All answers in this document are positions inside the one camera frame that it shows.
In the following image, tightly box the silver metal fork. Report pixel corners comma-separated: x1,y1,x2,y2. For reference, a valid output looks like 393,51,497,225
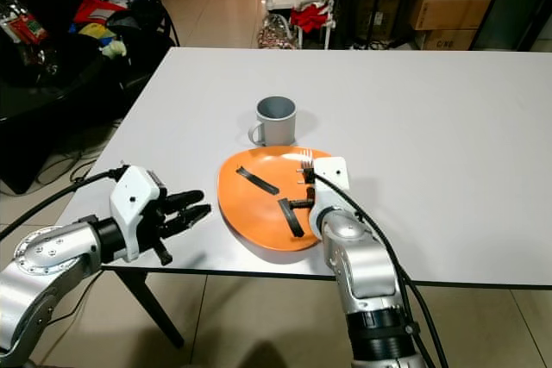
299,149,315,181

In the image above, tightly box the short black tape strip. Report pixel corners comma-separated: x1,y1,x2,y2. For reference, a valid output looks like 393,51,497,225
275,198,305,238

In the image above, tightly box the long black tape strip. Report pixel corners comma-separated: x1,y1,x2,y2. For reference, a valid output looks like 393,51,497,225
236,166,282,196

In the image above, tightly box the grey ceramic mug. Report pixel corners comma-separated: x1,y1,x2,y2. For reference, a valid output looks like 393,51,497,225
248,97,298,147

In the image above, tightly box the orange round plate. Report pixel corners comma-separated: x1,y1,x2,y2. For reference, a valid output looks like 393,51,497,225
216,147,334,252

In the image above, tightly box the black metal table leg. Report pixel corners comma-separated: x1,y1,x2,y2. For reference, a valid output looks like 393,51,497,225
116,268,183,349

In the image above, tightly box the patterned mesh bag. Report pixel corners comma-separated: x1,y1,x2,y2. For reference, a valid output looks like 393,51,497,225
256,12,299,51

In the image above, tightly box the red cloth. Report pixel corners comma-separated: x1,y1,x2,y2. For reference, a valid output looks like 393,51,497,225
290,3,331,34

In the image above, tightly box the white crumpled cloth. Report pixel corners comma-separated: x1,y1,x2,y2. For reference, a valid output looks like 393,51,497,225
100,37,129,59

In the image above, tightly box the black round glass table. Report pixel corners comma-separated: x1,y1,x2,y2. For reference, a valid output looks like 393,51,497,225
0,0,179,196

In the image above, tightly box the dark brown cardboard box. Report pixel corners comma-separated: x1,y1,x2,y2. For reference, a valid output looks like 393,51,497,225
357,0,403,42

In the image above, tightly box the black fabric bag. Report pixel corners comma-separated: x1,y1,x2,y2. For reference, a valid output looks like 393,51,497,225
116,0,173,47

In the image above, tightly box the yellow packet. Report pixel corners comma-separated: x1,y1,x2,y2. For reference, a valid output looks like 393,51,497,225
79,22,114,40

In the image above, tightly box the printed brown cardboard box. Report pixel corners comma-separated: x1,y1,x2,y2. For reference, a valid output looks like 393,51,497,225
417,29,480,53

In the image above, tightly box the red flat bag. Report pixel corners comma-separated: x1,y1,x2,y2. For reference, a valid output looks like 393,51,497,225
74,0,127,27

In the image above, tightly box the large brown cardboard box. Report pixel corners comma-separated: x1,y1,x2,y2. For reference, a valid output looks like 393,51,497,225
409,0,498,32

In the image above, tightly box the clear packet with red label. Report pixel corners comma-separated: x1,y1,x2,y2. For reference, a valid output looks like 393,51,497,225
0,0,51,64

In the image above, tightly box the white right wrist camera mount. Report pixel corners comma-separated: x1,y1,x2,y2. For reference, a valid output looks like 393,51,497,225
310,155,351,233

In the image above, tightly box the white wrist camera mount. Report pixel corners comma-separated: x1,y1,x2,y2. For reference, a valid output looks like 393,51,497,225
310,155,351,233
110,165,166,252

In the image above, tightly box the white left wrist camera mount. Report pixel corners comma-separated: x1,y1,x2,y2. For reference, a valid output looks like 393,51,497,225
110,165,166,252

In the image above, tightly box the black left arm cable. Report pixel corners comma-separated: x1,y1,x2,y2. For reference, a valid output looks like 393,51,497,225
0,167,131,241

